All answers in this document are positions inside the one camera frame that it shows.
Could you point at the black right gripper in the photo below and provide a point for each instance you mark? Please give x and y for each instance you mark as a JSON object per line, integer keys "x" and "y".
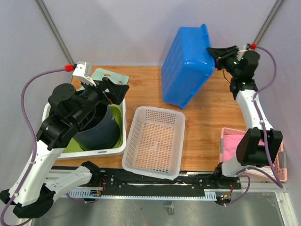
{"x": 221, "y": 53}

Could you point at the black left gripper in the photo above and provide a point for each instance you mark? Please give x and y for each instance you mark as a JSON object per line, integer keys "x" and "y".
{"x": 116, "y": 92}

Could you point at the large blue plastic tub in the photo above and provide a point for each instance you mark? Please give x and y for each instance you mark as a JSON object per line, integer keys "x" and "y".
{"x": 187, "y": 66}

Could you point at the dark grey round bucket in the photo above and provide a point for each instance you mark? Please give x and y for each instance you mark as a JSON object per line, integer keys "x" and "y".
{"x": 101, "y": 133}

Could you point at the lime green plastic basin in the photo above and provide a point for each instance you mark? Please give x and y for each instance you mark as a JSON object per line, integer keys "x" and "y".
{"x": 103, "y": 132}

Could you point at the white perforated plastic basket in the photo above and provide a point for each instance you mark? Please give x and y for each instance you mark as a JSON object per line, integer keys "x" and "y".
{"x": 155, "y": 143}

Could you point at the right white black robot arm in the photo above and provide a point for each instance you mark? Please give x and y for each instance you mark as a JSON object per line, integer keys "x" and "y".
{"x": 260, "y": 144}

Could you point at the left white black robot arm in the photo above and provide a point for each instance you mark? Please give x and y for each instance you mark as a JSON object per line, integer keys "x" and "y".
{"x": 31, "y": 195}

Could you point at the cartoon printed light cloth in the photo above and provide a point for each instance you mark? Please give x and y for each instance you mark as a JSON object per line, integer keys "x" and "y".
{"x": 116, "y": 78}

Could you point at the white rectangular plastic tub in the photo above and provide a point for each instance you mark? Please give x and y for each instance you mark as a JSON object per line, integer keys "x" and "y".
{"x": 74, "y": 151}

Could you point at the pink cloth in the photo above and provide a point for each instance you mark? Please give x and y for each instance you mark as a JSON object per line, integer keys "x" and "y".
{"x": 229, "y": 146}

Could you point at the pink perforated plastic basket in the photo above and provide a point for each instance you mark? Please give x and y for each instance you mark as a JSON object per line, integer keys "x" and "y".
{"x": 280, "y": 160}

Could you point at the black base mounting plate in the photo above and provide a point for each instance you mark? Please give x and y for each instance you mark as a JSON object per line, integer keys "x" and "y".
{"x": 120, "y": 181}

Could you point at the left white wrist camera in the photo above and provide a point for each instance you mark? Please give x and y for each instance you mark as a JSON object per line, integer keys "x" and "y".
{"x": 82, "y": 70}

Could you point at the grey aluminium frame rail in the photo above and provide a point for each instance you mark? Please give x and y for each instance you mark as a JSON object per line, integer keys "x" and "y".
{"x": 54, "y": 30}

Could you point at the white slotted cable duct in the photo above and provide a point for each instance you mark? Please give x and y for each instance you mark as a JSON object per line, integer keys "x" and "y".
{"x": 89, "y": 194}

